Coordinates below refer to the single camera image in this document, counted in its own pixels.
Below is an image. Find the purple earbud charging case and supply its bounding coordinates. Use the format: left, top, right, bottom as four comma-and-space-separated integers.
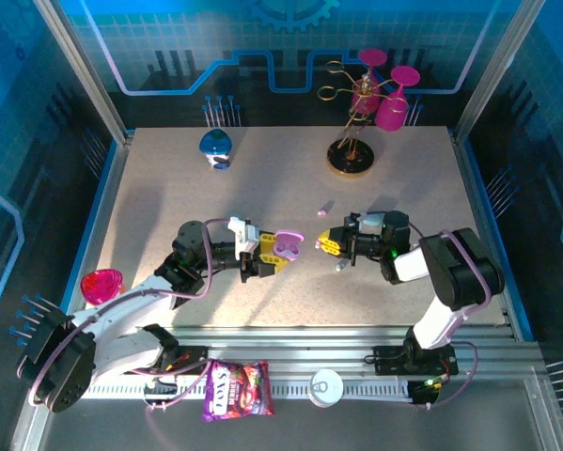
272, 228, 306, 263

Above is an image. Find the blue cup on table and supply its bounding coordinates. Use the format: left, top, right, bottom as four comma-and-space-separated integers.
198, 128, 232, 171

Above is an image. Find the pink plastic cup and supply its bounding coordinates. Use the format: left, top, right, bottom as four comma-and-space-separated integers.
80, 268, 125, 309

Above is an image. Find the pink wine glass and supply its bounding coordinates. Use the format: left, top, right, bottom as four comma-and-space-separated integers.
373, 65, 422, 133
350, 48, 389, 117

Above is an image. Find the purple candy bag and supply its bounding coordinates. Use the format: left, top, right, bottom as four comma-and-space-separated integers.
200, 359, 275, 423

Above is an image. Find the silver tin can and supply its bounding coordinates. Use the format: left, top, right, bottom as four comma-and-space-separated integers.
307, 368, 345, 409

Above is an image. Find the small circuit board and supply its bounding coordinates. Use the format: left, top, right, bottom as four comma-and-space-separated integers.
408, 374, 446, 406
143, 373, 180, 411

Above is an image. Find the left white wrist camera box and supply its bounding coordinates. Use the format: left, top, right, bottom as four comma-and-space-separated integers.
227, 215, 263, 260

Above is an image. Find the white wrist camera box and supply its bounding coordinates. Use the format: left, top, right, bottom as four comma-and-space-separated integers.
227, 215, 263, 260
358, 210, 386, 235

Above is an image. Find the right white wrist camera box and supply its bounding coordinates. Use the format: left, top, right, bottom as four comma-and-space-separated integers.
358, 210, 386, 235

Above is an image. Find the gold wire glass rack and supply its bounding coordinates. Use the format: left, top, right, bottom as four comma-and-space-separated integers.
317, 59, 407, 178

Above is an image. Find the aluminium profile rail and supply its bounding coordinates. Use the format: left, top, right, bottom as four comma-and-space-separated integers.
40, 326, 543, 377

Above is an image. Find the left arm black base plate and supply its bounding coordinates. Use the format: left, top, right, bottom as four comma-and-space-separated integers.
165, 345, 210, 376

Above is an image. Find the white slotted cable duct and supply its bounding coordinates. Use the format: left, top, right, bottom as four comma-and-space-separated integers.
81, 379, 414, 401

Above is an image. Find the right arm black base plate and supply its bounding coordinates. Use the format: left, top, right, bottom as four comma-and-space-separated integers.
372, 345, 460, 377

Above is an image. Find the aluminium frame post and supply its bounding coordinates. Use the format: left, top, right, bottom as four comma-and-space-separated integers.
454, 0, 548, 137
30, 0, 134, 145

